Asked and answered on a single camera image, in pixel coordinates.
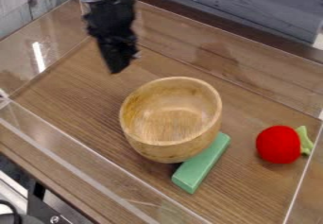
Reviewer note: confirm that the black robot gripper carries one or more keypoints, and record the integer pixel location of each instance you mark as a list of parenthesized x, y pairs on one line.
[(109, 19)]

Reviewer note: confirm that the light wooden bowl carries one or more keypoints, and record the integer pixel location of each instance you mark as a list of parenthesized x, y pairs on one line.
[(169, 118)]

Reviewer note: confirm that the green rectangular block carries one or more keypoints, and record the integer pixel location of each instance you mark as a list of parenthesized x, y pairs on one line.
[(194, 170)]

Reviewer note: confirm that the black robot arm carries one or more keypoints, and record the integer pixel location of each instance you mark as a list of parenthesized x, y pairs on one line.
[(108, 23)]

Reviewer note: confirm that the red plush tomato toy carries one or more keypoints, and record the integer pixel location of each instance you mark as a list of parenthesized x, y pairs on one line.
[(282, 144)]

